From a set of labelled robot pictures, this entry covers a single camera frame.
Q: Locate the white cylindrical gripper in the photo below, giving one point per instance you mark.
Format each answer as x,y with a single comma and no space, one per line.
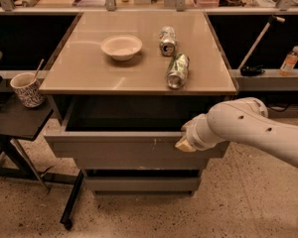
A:
193,134

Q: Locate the grey top drawer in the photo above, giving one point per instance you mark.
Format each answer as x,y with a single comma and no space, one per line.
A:
127,127

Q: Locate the grey drawer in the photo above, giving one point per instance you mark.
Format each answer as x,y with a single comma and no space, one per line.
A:
142,164
127,127
143,184

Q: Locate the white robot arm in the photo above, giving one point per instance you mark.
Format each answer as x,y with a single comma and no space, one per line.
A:
243,121

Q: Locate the grey drawer cabinet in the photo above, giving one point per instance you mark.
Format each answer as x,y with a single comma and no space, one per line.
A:
83,69

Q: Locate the grey bottom drawer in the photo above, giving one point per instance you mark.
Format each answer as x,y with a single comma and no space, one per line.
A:
143,184

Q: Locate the grey middle drawer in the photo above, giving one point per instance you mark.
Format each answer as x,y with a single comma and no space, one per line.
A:
142,164

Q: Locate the near green soda can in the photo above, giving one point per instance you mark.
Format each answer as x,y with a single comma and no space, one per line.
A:
178,70

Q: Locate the green soda can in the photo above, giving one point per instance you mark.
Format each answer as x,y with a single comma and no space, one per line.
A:
178,70
168,42

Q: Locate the black object on ledge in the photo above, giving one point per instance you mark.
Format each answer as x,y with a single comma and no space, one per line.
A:
251,71

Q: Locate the far green soda can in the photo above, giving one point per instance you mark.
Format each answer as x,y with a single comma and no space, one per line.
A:
168,42

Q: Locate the white paper bowl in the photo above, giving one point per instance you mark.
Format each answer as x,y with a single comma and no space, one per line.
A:
121,47

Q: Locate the orange drink bottle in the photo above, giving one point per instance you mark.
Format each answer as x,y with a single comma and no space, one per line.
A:
289,62

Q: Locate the white pole with black tip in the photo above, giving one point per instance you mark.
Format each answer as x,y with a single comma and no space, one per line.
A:
272,19

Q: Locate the wooden stir stick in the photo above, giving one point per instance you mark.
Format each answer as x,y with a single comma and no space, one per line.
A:
38,69

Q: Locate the patterned paper cup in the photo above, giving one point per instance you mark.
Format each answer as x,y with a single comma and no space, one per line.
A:
26,87

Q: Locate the black side table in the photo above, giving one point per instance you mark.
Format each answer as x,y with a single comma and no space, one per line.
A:
19,122

